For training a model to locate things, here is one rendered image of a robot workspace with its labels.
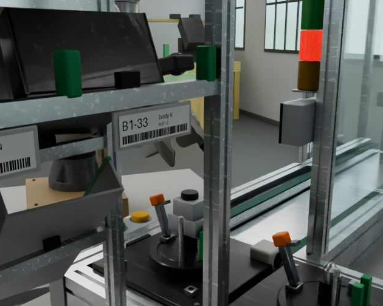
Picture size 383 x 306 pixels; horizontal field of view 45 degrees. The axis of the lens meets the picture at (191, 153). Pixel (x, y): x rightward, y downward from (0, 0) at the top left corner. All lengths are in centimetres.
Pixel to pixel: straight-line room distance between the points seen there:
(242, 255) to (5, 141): 61
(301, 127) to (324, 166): 9
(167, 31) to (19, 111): 901
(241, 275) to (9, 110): 56
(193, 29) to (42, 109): 723
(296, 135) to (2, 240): 49
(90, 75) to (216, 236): 20
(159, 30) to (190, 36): 195
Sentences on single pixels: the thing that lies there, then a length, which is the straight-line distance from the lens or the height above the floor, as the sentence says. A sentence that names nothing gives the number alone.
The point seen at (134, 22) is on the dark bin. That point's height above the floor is 136.
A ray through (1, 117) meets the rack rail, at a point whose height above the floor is 130.
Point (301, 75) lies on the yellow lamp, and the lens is 81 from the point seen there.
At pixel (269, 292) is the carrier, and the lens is 74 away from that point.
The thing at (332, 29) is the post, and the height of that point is 136.
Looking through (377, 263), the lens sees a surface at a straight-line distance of 112.
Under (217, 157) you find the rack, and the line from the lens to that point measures 45.
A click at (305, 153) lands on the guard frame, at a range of 157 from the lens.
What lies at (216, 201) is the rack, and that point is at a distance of 46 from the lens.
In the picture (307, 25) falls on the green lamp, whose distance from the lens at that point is 81.
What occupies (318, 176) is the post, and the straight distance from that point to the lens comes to 84.
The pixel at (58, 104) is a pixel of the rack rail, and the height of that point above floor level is 131.
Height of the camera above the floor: 135
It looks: 14 degrees down
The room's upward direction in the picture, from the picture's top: straight up
